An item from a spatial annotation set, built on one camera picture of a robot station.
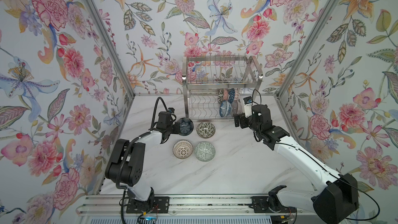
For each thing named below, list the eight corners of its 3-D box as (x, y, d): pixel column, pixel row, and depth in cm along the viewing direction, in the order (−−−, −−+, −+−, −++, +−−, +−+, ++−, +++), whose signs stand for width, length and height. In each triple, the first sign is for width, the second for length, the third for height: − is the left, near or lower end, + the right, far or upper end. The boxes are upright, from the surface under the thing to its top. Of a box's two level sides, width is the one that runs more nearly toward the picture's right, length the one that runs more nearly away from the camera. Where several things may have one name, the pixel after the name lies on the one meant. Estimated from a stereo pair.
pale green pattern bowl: (194, 162, 89) (194, 159, 86) (194, 144, 96) (194, 141, 93) (215, 162, 89) (215, 159, 86) (214, 144, 96) (214, 141, 93)
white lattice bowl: (172, 158, 89) (172, 156, 86) (174, 142, 96) (174, 139, 93) (192, 158, 89) (192, 156, 86) (193, 142, 96) (193, 139, 93)
